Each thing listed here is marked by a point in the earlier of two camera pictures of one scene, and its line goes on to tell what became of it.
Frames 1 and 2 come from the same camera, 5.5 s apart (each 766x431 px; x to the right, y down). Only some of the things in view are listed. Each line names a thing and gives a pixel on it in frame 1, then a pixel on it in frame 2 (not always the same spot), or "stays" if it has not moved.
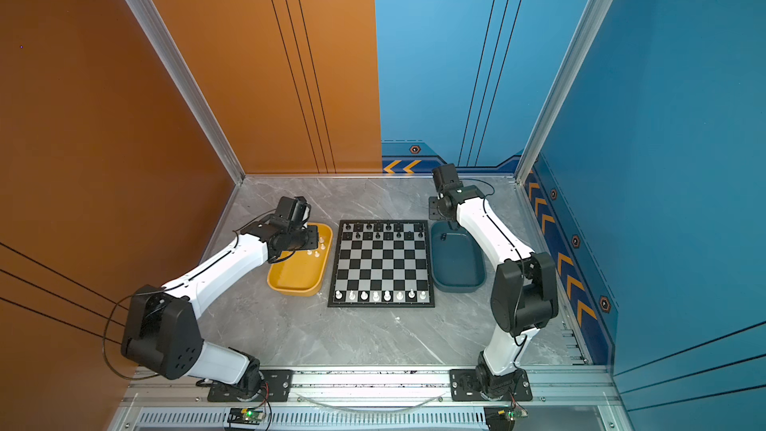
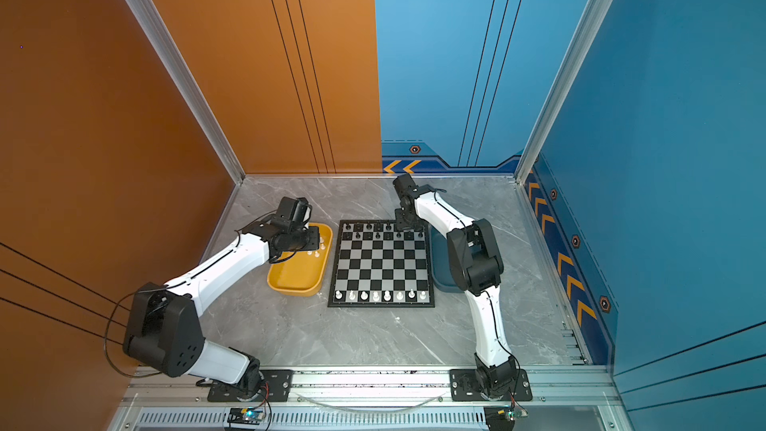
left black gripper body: [304, 238] stays
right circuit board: [503, 418] stays
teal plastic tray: [458, 264] stays
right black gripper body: [435, 210] -> [405, 222]
